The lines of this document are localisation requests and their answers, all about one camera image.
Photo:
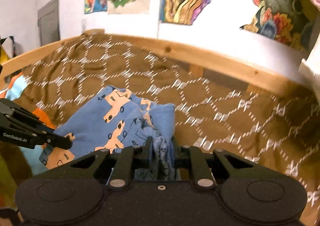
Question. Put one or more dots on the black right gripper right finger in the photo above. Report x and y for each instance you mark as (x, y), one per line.
(207, 170)

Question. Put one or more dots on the colourful dark bird poster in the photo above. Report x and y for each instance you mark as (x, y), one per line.
(283, 21)

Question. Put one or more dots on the wooden bed frame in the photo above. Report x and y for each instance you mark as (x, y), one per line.
(198, 59)

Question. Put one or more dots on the blue pants with orange cars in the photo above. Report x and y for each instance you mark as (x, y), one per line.
(115, 119)

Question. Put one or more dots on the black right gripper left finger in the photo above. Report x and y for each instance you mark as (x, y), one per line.
(116, 170)

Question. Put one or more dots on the orange and blue striped sheet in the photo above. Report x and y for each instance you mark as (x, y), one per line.
(14, 91)

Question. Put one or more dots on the grey door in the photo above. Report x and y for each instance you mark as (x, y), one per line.
(48, 23)

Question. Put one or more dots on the brown PF patterned duvet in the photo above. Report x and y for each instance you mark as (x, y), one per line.
(212, 110)

